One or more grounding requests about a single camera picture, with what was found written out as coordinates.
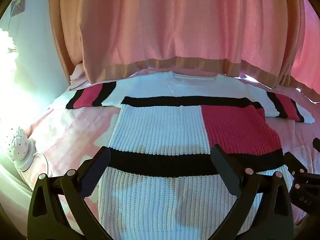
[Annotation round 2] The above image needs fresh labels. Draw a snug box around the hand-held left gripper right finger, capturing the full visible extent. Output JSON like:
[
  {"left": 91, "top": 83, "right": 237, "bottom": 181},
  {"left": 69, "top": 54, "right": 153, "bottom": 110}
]
[{"left": 210, "top": 145, "right": 294, "bottom": 240}]

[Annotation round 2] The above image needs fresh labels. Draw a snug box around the pink patterned blanket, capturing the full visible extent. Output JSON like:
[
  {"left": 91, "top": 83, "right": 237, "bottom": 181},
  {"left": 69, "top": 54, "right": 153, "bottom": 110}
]
[{"left": 25, "top": 67, "right": 320, "bottom": 240}]

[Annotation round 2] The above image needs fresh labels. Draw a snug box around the pink pillow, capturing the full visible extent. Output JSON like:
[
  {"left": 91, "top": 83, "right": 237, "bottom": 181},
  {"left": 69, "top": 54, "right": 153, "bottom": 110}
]
[{"left": 69, "top": 63, "right": 93, "bottom": 87}]

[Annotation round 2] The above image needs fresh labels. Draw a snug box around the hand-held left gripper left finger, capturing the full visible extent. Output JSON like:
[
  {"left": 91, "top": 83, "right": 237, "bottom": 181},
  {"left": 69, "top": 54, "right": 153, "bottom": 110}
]
[{"left": 27, "top": 146, "right": 112, "bottom": 240}]

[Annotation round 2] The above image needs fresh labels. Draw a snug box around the white perforated lamp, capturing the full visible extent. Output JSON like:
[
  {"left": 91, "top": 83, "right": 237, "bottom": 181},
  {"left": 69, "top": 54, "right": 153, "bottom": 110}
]
[{"left": 7, "top": 127, "right": 38, "bottom": 172}]

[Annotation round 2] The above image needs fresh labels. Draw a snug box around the white fluffy decoration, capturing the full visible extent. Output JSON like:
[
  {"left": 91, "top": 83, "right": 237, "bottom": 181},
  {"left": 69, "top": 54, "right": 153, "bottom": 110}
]
[{"left": 0, "top": 29, "right": 20, "bottom": 64}]

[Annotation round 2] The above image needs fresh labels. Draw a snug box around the white pink black knitted sweater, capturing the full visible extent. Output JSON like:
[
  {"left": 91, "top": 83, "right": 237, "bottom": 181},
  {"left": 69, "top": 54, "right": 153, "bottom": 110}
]
[{"left": 51, "top": 71, "right": 316, "bottom": 240}]

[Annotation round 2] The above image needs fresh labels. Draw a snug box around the pink curtain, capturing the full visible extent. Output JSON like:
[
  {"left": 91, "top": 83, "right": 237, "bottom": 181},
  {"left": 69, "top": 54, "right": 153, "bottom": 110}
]
[{"left": 48, "top": 0, "right": 320, "bottom": 92}]

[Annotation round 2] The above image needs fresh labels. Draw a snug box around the wall socket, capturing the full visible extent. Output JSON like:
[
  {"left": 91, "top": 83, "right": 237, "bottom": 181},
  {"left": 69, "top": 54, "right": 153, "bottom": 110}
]
[{"left": 11, "top": 0, "right": 26, "bottom": 17}]

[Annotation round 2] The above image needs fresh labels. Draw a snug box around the white lamp cable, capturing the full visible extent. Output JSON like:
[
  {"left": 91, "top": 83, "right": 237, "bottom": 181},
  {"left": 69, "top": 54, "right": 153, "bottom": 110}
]
[{"left": 35, "top": 151, "right": 53, "bottom": 177}]

